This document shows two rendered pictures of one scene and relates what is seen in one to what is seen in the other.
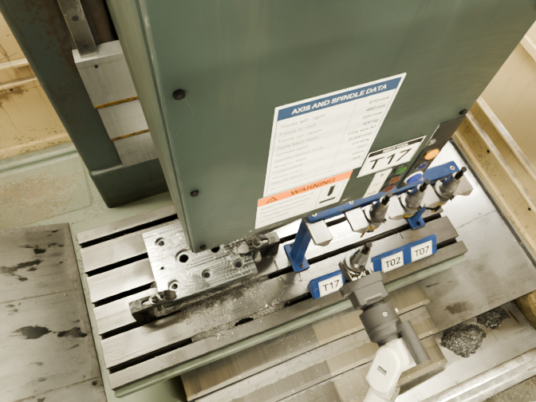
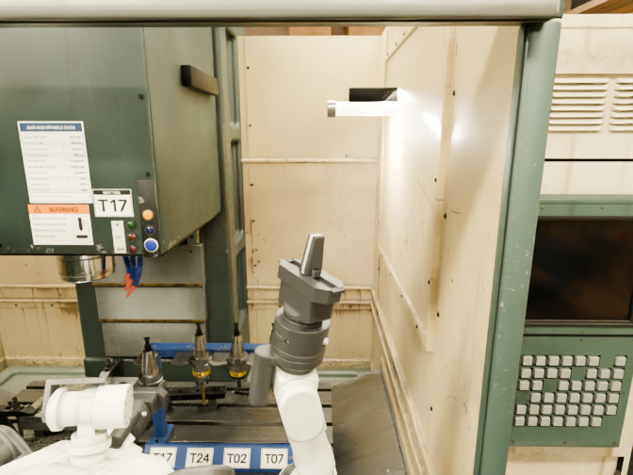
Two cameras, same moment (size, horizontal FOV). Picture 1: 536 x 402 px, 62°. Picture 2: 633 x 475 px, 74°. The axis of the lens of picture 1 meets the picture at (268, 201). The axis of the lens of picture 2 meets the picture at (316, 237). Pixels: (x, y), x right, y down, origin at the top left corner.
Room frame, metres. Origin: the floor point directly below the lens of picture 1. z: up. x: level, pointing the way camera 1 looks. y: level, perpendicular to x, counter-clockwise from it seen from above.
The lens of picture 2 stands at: (-0.25, -1.16, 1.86)
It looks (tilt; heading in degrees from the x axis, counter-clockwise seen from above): 14 degrees down; 30
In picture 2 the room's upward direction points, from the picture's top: straight up
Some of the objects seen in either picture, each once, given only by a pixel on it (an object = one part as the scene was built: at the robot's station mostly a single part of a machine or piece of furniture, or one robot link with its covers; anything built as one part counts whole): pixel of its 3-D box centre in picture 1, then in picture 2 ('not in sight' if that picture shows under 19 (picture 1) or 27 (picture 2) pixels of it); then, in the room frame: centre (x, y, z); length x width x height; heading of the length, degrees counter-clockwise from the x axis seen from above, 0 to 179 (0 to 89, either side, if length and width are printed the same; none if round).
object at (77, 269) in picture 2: not in sight; (86, 256); (0.48, 0.10, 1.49); 0.16 x 0.16 x 0.12
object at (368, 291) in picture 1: (372, 301); (136, 409); (0.33, -0.29, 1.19); 0.13 x 0.12 x 0.10; 120
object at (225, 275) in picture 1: (199, 254); (84, 401); (0.46, 0.18, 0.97); 0.29 x 0.23 x 0.05; 120
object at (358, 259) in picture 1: (361, 254); (149, 361); (0.41, -0.24, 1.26); 0.04 x 0.04 x 0.07
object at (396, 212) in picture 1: (393, 208); (219, 359); (0.58, -0.34, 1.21); 0.07 x 0.05 x 0.01; 30
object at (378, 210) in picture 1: (380, 206); (200, 344); (0.56, -0.29, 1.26); 0.04 x 0.04 x 0.07
